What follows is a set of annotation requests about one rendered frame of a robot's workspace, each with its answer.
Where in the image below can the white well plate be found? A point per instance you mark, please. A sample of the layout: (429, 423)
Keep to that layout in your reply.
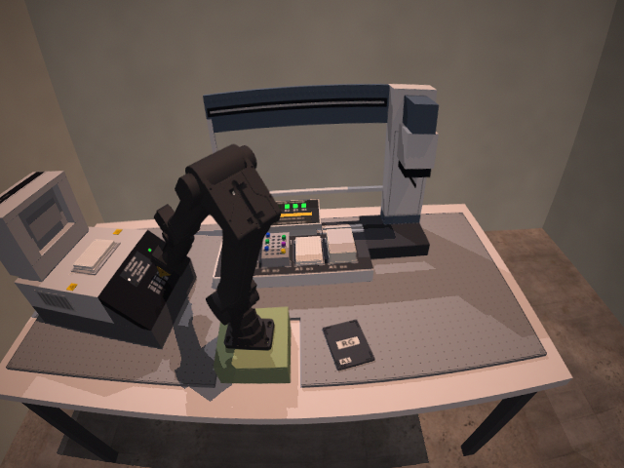
(308, 251)
(94, 255)

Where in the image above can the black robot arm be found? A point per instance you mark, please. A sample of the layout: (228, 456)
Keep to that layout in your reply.
(245, 218)

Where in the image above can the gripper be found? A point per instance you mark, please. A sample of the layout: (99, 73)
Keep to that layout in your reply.
(168, 261)

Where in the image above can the white thermal cycler with black keypad panel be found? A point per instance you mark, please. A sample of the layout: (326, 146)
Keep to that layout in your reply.
(124, 298)

